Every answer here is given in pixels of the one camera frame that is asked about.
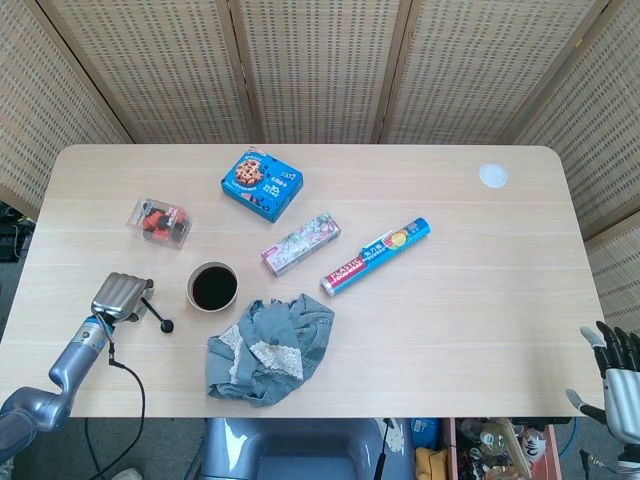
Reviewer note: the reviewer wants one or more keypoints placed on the black-silver right robot hand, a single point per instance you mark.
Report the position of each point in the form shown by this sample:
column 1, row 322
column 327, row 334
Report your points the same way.
column 622, row 390

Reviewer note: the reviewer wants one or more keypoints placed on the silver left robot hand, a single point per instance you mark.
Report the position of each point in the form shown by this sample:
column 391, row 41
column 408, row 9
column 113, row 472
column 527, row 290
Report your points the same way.
column 117, row 295

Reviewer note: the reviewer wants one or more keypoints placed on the black plastic spoon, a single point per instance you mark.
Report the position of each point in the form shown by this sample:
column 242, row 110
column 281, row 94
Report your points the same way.
column 165, row 326

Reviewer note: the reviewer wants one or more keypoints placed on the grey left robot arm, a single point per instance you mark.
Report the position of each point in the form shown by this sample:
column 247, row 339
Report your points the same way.
column 70, row 365

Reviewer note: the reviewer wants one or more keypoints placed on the black bowl with white rim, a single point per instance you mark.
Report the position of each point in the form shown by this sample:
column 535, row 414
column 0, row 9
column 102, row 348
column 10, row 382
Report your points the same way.
column 212, row 287

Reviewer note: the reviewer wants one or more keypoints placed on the clear box of black-orange pieces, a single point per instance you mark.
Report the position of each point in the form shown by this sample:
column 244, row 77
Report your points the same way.
column 160, row 222

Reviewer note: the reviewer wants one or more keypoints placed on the woven bamboo screen panel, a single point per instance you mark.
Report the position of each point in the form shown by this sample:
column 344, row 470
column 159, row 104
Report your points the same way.
column 480, row 70
column 600, row 130
column 160, row 70
column 620, row 280
column 320, row 70
column 45, row 110

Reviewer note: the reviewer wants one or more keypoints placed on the dark equipment on floor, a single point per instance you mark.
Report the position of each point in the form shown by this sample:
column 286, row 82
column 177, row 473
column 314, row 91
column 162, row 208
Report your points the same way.
column 12, row 235

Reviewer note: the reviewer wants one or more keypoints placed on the red crate of clutter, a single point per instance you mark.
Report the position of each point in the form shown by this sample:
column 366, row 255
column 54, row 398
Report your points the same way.
column 500, row 450

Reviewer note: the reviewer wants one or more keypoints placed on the denim garment with lace trim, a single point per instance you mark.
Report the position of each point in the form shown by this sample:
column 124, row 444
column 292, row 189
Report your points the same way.
column 270, row 320

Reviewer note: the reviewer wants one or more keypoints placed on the white shoe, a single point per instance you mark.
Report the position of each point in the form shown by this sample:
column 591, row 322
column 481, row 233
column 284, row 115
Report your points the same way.
column 125, row 474

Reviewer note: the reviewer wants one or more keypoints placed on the blue cookie box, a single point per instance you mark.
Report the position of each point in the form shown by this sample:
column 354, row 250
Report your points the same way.
column 260, row 182

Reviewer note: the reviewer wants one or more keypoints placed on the floral toothpaste box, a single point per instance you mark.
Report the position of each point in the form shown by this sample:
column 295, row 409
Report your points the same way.
column 300, row 245

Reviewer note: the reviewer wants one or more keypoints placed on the blue package under table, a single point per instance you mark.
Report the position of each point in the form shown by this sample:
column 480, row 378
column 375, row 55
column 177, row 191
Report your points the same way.
column 425, row 432

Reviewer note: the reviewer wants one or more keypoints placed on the yellow cloth under table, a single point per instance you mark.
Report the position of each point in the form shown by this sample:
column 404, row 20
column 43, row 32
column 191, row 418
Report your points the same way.
column 430, row 462

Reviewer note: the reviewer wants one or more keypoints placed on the blue plastic food wrap roll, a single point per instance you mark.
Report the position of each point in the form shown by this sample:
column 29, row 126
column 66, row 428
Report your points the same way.
column 375, row 257

